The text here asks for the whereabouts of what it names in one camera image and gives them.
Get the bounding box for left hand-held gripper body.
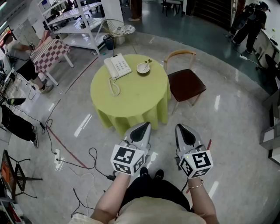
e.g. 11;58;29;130
110;140;151;176

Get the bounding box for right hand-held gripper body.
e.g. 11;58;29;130
174;144;214;179

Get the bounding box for person's right forearm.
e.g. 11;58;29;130
187;176;219;224

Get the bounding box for person's left forearm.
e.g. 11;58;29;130
91;173;132;224

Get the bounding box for green round tablecloth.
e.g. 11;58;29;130
90;54;172;137

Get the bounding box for person's black shorts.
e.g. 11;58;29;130
124;174;191;212

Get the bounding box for wooden chair brown seat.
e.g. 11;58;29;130
164;49;207;116

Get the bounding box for person's light shirt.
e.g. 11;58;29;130
70;196;207;224

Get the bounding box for white telephone handset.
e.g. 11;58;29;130
103;57;120;81

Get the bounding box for white telephone base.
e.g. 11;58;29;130
112;53;133;77

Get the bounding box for grey white cabinet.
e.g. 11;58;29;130
259;87;280;167

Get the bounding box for dark waste bin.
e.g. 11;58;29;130
102;34;115;51

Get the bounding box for black office chair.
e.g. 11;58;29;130
255;53;280;88

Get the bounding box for patterned seat cushion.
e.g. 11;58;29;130
115;24;136;37

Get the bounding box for black metal stand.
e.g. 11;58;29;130
0;150;43;200

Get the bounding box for checkered cloth table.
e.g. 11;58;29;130
30;37;75;87

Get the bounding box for white desk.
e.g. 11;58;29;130
253;29;280;64

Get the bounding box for white shelf unit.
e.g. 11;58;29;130
37;0;110;55

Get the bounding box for pink box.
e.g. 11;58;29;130
36;30;53;50

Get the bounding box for dark wooden staircase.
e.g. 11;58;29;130
192;0;233;29

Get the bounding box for grey dining chair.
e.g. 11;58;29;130
161;0;184;18

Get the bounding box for gold bracelet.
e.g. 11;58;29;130
188;179;204;189

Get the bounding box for black floor cable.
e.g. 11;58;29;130
56;147;116;181
40;119;57;155

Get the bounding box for white coiled telephone cord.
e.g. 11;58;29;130
108;77;121;97

